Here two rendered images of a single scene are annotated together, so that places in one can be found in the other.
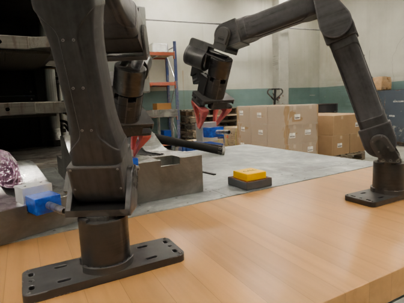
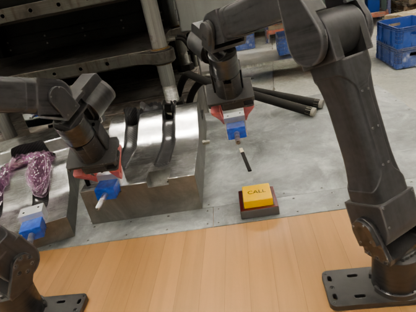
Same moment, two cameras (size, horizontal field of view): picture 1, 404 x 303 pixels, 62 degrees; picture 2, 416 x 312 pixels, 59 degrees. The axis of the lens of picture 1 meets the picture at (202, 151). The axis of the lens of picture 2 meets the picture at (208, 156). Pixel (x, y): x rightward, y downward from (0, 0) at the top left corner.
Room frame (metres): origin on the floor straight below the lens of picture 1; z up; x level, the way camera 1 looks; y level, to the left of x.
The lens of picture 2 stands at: (0.25, -0.44, 1.26)
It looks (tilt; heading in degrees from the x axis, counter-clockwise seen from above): 26 degrees down; 37
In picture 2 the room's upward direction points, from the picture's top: 12 degrees counter-clockwise
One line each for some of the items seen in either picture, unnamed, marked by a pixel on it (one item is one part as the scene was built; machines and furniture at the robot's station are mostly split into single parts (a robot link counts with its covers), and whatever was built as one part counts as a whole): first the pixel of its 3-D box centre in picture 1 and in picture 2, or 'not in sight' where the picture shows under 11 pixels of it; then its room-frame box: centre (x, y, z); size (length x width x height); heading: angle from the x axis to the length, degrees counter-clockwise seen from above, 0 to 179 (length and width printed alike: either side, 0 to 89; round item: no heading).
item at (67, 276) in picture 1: (105, 240); (19, 301); (0.42, 0.13, 0.84); 0.20 x 0.07 x 0.08; 118
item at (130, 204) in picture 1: (101, 190); (7, 268); (0.43, 0.13, 0.90); 0.09 x 0.06 x 0.06; 89
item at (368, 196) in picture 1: (388, 177); (395, 267); (0.70, -0.40, 0.84); 0.20 x 0.07 x 0.08; 118
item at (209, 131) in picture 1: (215, 131); (236, 131); (0.92, -0.04, 0.93); 0.13 x 0.05 x 0.05; 30
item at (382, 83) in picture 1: (378, 83); not in sight; (7.29, -3.84, 1.26); 0.42 x 0.33 x 0.29; 23
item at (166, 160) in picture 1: (166, 165); (160, 182); (0.76, 0.08, 0.87); 0.05 x 0.05 x 0.04; 30
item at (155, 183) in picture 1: (118, 157); (155, 144); (0.93, 0.24, 0.87); 0.50 x 0.26 x 0.14; 30
